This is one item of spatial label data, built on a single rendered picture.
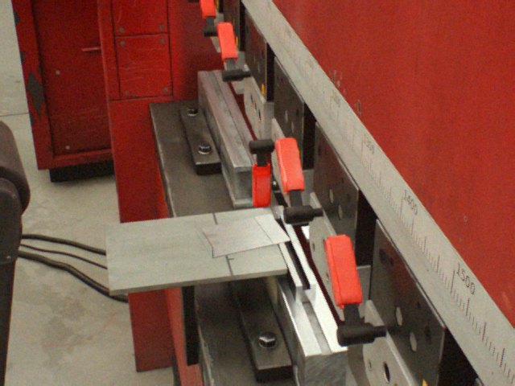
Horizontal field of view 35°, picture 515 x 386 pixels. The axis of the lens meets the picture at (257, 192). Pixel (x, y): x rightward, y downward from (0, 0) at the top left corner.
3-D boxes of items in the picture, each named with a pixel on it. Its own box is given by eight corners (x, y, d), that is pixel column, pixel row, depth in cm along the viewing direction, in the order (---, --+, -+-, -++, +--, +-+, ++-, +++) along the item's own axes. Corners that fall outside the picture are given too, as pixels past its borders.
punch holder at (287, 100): (270, 170, 113) (271, 55, 104) (331, 164, 114) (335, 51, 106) (297, 227, 100) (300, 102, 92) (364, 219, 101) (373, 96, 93)
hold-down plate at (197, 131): (179, 117, 199) (179, 105, 198) (201, 115, 200) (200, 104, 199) (195, 175, 174) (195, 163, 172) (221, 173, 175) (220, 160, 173)
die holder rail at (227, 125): (199, 107, 204) (197, 71, 200) (222, 104, 205) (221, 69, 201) (234, 208, 162) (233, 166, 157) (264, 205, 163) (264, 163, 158)
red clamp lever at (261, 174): (249, 204, 109) (248, 138, 104) (278, 201, 110) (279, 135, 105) (251, 211, 108) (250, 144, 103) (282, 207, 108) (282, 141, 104)
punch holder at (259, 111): (244, 111, 130) (242, 8, 121) (296, 106, 131) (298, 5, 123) (263, 153, 117) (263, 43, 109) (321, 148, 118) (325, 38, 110)
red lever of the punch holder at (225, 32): (214, 21, 123) (224, 79, 120) (241, 18, 124) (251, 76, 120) (213, 27, 125) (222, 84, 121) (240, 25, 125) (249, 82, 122)
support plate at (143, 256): (105, 230, 134) (104, 224, 134) (262, 212, 139) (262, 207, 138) (109, 296, 119) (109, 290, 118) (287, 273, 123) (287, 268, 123)
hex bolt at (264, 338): (257, 338, 123) (257, 330, 123) (274, 336, 124) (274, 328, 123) (261, 350, 121) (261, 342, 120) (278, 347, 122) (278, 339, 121)
